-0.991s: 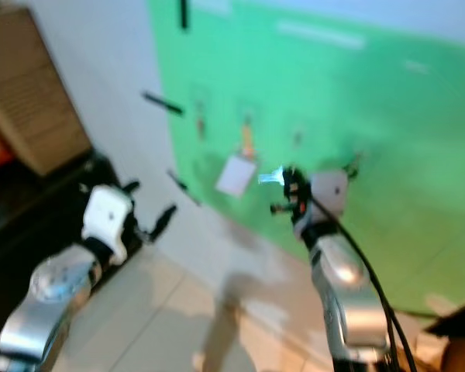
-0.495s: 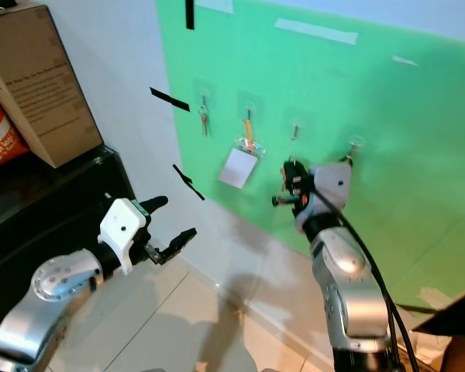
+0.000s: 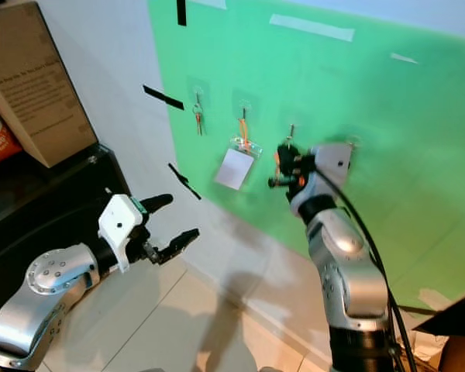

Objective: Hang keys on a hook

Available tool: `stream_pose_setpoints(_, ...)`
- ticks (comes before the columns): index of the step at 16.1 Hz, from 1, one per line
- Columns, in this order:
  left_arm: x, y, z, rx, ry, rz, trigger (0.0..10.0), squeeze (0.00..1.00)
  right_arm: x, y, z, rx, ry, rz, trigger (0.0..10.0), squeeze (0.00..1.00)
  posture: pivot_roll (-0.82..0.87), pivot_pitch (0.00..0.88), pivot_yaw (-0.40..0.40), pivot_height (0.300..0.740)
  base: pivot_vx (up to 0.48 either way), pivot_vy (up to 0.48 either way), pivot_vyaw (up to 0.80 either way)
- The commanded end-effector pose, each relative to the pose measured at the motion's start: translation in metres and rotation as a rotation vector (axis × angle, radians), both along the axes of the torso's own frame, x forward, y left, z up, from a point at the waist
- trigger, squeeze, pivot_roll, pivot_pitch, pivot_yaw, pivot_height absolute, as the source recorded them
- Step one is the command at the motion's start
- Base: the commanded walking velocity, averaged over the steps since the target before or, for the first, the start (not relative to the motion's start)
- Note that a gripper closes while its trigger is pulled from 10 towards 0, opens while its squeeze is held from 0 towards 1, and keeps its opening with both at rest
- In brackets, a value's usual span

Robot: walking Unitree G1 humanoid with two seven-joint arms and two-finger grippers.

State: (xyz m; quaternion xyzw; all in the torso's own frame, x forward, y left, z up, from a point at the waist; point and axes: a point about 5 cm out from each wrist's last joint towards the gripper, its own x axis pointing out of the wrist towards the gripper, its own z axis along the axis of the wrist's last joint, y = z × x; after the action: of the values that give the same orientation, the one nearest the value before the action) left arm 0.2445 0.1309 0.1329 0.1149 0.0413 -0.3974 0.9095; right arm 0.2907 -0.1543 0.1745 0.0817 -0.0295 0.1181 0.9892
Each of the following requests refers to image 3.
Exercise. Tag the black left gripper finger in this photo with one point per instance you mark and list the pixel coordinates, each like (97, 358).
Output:
(180, 244)
(160, 202)

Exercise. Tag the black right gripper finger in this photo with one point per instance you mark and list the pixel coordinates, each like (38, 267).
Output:
(280, 182)
(286, 149)

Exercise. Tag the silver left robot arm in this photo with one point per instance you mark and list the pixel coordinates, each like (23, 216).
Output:
(50, 275)

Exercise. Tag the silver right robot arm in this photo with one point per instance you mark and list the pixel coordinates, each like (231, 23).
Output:
(349, 271)

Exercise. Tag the red keys bunch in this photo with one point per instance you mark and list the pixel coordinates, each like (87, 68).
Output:
(198, 120)

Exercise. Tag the black tape strip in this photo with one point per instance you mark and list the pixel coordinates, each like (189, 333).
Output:
(181, 12)
(184, 181)
(163, 98)

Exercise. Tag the black glossy cabinet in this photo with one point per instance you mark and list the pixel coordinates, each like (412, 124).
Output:
(46, 209)

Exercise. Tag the long white tape strip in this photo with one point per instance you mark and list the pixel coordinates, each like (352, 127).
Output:
(311, 27)

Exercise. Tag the short white tape strip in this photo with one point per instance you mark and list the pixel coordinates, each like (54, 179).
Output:
(404, 58)

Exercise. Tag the orange white printed bag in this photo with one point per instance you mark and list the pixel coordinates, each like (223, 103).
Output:
(0, 139)

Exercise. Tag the large printed cardboard box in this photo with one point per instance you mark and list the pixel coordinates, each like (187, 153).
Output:
(35, 85)

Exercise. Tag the open brown cardboard carton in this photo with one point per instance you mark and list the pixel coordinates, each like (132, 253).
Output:
(453, 333)

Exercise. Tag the clear adhesive wall hook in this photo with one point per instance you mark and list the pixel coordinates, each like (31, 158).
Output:
(197, 91)
(244, 107)
(292, 132)

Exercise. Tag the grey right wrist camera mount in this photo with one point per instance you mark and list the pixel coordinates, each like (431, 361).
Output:
(333, 161)

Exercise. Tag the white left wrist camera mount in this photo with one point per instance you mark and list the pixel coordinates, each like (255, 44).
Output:
(120, 221)

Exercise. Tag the green wall sheet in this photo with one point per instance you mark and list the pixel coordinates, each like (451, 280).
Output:
(380, 101)

